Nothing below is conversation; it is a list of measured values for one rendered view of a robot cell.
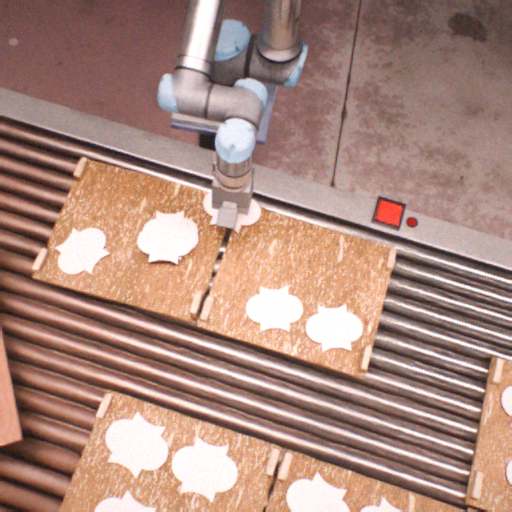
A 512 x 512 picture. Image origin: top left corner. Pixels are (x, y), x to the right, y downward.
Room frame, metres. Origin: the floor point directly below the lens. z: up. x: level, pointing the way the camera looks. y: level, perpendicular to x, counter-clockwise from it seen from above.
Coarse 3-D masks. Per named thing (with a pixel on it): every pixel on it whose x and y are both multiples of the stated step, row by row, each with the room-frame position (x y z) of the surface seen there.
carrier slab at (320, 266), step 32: (256, 224) 0.83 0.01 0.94; (288, 224) 0.84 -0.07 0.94; (224, 256) 0.73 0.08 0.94; (256, 256) 0.74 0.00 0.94; (288, 256) 0.75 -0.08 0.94; (320, 256) 0.76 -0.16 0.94; (352, 256) 0.77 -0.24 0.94; (384, 256) 0.78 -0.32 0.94; (224, 288) 0.64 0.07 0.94; (256, 288) 0.65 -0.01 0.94; (288, 288) 0.66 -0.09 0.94; (320, 288) 0.68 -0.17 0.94; (352, 288) 0.69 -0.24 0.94; (384, 288) 0.70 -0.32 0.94; (224, 320) 0.56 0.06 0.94; (288, 352) 0.50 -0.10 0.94; (320, 352) 0.51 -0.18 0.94; (352, 352) 0.52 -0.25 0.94
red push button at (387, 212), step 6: (384, 204) 0.94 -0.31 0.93; (390, 204) 0.94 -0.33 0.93; (378, 210) 0.92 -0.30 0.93; (384, 210) 0.92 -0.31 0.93; (390, 210) 0.92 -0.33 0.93; (396, 210) 0.92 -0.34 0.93; (378, 216) 0.90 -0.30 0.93; (384, 216) 0.90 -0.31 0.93; (390, 216) 0.90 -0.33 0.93; (396, 216) 0.91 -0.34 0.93; (390, 222) 0.89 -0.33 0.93; (396, 222) 0.89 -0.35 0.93
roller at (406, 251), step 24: (0, 120) 1.04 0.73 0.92; (48, 144) 0.99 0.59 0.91; (72, 144) 1.00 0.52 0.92; (144, 168) 0.95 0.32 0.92; (288, 216) 0.87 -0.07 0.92; (312, 216) 0.88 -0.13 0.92; (384, 240) 0.84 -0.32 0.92; (432, 264) 0.79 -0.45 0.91; (456, 264) 0.80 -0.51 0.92; (504, 288) 0.76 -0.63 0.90
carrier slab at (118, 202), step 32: (96, 192) 0.86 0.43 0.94; (128, 192) 0.87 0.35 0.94; (160, 192) 0.88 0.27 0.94; (192, 192) 0.89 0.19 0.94; (64, 224) 0.76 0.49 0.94; (96, 224) 0.77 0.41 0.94; (128, 224) 0.78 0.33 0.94; (128, 256) 0.69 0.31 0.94; (192, 256) 0.71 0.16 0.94; (96, 288) 0.60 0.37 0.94; (128, 288) 0.61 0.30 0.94; (160, 288) 0.62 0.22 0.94; (192, 288) 0.63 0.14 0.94; (192, 320) 0.55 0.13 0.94
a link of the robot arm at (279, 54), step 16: (272, 0) 1.21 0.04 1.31; (288, 0) 1.21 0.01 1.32; (272, 16) 1.21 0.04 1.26; (288, 16) 1.21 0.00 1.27; (272, 32) 1.21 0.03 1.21; (288, 32) 1.21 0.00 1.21; (256, 48) 1.23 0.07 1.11; (272, 48) 1.20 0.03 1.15; (288, 48) 1.21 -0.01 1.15; (304, 48) 1.25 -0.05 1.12; (256, 64) 1.20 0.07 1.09; (272, 64) 1.19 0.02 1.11; (288, 64) 1.20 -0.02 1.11; (272, 80) 1.19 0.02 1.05; (288, 80) 1.18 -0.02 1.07
